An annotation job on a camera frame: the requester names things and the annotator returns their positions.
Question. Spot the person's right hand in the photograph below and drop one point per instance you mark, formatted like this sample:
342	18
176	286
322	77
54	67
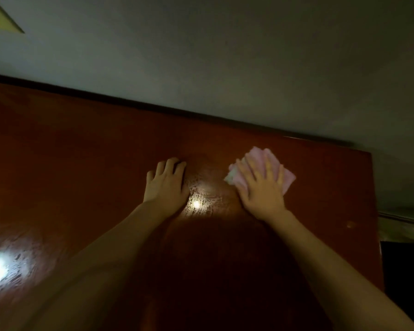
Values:
262	193

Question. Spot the person's left hand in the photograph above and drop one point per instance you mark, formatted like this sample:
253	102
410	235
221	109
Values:
165	191

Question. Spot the pink cleaning cloth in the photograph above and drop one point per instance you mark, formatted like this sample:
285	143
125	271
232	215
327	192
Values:
290	177

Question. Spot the person's left forearm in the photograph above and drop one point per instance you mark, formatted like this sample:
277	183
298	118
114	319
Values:
76	279

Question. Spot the person's right forearm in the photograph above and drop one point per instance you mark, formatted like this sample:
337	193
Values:
338	279

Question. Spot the reddish wooden desk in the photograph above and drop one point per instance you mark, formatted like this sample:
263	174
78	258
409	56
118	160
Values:
69	148

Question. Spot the black low cabinet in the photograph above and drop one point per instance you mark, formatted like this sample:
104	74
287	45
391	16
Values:
406	279

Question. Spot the yellow wall sticker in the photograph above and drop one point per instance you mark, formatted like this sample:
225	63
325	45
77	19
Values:
0	17

